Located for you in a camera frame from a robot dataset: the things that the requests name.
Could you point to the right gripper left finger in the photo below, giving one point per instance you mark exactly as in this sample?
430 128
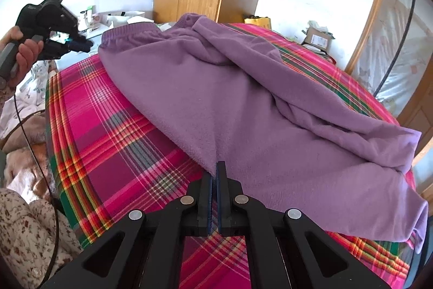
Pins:
142 250

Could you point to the person's left hand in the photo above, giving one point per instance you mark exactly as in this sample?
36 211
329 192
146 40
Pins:
27 54

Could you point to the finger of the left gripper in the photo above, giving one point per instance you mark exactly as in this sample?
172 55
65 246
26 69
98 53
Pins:
57 44

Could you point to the yellow box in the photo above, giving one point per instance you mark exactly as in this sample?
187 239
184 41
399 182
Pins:
263 22

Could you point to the pink plaid tablecloth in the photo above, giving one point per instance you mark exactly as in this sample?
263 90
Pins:
108 159

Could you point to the glass top side table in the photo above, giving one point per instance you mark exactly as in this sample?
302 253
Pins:
92 26

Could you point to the floral sleeve left forearm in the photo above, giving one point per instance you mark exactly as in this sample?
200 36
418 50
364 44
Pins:
7 91

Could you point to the brown fuzzy blanket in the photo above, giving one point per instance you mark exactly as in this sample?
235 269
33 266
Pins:
27 170

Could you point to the plastic covered door screen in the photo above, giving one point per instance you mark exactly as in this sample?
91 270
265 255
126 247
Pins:
393 52

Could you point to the purple fleece garment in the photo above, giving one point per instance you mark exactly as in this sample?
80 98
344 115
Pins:
221 95

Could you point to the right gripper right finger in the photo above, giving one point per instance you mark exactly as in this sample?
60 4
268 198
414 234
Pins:
286 249

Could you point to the wooden door with handle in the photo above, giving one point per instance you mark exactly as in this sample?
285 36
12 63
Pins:
417 115

